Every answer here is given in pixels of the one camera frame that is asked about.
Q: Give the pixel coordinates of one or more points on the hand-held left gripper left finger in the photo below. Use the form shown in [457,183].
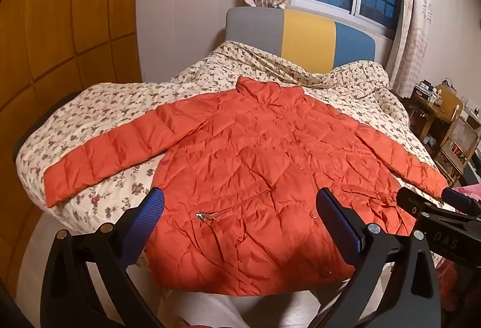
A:
[148,215]

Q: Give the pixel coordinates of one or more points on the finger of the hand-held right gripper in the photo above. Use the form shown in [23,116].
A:
[413,202]
[456,198]

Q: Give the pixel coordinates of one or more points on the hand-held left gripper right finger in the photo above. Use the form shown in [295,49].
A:
[338,215]

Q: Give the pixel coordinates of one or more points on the orange quilted jacket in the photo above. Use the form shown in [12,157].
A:
[244,162]

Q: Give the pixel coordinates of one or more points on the wicker back wooden chair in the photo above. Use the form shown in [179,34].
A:
[464,136]

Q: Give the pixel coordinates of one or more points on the dark wooden desk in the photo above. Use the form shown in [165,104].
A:
[424,113]

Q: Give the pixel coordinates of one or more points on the floral quilt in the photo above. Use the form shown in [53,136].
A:
[94,106]

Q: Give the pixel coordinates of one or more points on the long patterned beige curtain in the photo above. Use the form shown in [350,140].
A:
[413,31]

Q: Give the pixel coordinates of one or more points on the grey yellow blue headboard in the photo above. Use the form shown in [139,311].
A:
[308,38]

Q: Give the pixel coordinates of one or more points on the wooden wardrobe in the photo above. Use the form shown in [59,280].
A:
[56,31]

